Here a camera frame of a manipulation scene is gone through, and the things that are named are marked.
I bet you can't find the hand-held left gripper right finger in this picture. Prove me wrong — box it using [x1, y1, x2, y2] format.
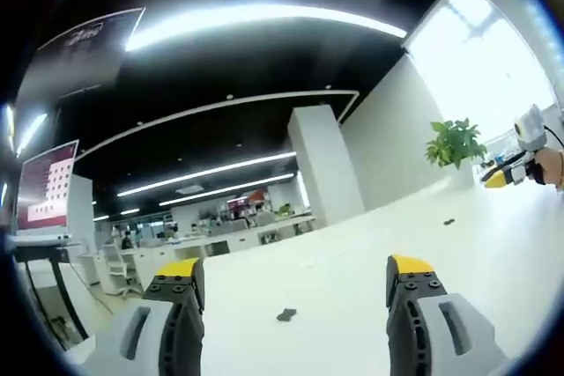
[385, 254, 512, 376]

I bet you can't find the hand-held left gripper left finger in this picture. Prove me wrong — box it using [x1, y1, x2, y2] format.
[81, 256, 206, 376]

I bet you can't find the person's right hand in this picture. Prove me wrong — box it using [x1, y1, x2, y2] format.
[534, 146, 564, 193]

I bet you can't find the green potted plant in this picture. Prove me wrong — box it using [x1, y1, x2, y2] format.
[424, 117, 488, 188]

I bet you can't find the long white office desk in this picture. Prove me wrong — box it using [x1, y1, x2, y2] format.
[78, 215, 318, 293]

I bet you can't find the white office chair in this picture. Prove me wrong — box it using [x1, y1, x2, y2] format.
[101, 243, 143, 297]

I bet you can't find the white square pillar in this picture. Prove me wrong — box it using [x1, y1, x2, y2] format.
[286, 103, 367, 231]

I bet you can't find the computer monitor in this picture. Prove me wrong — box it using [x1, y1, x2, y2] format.
[15, 138, 80, 236]

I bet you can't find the black cable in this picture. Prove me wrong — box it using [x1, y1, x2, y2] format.
[544, 125, 564, 148]

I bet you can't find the hanging wall poster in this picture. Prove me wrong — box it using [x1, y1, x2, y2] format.
[36, 6, 146, 100]

